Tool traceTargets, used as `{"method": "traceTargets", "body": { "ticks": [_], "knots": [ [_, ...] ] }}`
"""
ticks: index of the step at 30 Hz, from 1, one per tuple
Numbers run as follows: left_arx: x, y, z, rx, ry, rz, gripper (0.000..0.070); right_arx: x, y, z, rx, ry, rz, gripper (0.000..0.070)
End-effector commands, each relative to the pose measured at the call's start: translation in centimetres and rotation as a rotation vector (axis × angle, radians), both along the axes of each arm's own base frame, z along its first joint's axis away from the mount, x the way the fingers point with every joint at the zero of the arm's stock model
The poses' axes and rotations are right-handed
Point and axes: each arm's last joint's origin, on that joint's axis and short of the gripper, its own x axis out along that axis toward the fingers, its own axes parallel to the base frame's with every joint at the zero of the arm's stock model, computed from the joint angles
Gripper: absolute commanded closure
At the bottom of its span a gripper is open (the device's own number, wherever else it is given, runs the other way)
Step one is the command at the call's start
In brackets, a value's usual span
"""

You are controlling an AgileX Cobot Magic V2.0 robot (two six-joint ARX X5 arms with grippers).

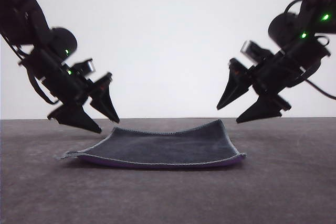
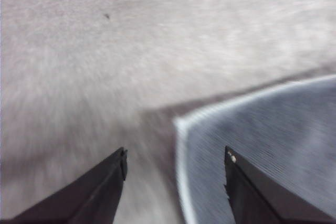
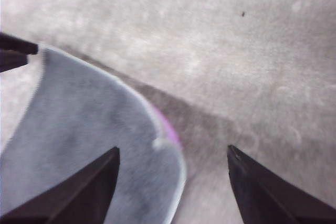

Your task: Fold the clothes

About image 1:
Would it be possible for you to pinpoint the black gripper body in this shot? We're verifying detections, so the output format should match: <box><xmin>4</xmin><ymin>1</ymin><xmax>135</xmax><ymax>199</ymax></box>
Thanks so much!
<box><xmin>34</xmin><ymin>47</ymin><xmax>113</xmax><ymax>119</ymax></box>
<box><xmin>229</xmin><ymin>45</ymin><xmax>329</xmax><ymax>112</ymax></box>

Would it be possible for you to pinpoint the grey table cloth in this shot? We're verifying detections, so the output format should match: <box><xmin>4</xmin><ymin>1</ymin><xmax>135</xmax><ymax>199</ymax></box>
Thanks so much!
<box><xmin>0</xmin><ymin>118</ymin><xmax>336</xmax><ymax>224</ymax></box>

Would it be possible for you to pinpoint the purple towel with grey hem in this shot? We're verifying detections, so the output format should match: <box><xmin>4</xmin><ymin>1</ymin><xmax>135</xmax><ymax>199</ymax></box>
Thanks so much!
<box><xmin>54</xmin><ymin>119</ymin><xmax>247</xmax><ymax>170</ymax></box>

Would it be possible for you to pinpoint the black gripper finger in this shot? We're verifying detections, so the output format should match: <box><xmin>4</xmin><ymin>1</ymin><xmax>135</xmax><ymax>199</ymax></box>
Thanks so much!
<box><xmin>216</xmin><ymin>67</ymin><xmax>253</xmax><ymax>110</ymax></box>
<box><xmin>90</xmin><ymin>81</ymin><xmax>121</xmax><ymax>124</ymax></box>
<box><xmin>56</xmin><ymin>104</ymin><xmax>102</xmax><ymax>134</ymax></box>
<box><xmin>235</xmin><ymin>97</ymin><xmax>284</xmax><ymax>124</ymax></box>

